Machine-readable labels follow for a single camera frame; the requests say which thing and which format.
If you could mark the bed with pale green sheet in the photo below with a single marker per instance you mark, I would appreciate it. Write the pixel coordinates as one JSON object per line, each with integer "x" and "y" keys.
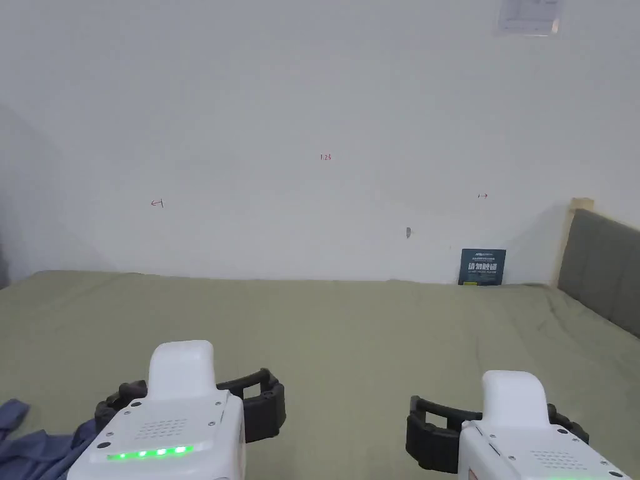
{"x": 350, "y": 330}

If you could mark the blue garment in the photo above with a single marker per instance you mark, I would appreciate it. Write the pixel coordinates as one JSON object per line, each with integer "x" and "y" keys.
{"x": 35, "y": 455}

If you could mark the dark blue sign card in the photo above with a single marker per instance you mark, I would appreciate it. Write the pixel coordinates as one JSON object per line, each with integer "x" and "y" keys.
{"x": 482, "y": 267}

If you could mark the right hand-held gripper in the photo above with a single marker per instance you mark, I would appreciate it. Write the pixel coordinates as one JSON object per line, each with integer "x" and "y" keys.
{"x": 530, "y": 435}

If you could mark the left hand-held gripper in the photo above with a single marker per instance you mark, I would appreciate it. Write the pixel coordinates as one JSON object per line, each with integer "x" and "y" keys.
{"x": 170, "y": 425}

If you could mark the grey padded headboard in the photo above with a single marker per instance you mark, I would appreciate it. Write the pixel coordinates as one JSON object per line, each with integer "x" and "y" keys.
{"x": 605, "y": 260}

